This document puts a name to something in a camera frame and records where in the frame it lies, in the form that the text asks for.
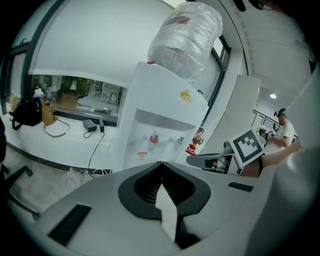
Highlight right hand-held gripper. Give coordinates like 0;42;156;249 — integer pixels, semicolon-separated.
185;128;266;176

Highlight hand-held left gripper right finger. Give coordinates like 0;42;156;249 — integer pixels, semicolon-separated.
161;161;274;256

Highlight yellow drink bottle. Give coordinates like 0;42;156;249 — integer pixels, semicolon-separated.
9;90;19;112

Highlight black power adapter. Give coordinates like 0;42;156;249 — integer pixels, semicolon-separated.
82;119;99;133

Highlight black office chair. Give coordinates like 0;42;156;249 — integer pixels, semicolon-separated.
0;163;41;221

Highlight white roller blind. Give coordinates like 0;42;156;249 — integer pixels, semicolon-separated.
28;0;176;89

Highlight white plush toy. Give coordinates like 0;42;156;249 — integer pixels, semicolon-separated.
33;86;46;99

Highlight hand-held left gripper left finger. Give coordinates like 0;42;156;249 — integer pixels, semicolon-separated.
32;161;181;256

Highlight black backpack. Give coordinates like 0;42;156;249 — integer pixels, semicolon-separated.
9;98;43;131

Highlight white pillar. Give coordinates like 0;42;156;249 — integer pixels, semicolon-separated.
199;74;262;156

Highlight person's right forearm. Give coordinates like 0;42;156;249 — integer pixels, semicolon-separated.
241;142;305;179

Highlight black cable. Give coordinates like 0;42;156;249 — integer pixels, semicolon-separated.
83;130;106;174

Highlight plastic-wrapped water bottle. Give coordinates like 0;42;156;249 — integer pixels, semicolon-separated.
146;1;224;87

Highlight white water dispenser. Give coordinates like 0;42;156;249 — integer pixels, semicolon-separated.
116;60;210;173

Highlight metal stair railing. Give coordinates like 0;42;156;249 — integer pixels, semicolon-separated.
252;109;280;134

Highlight tan handbag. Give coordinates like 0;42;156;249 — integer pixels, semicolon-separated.
41;99;71;138

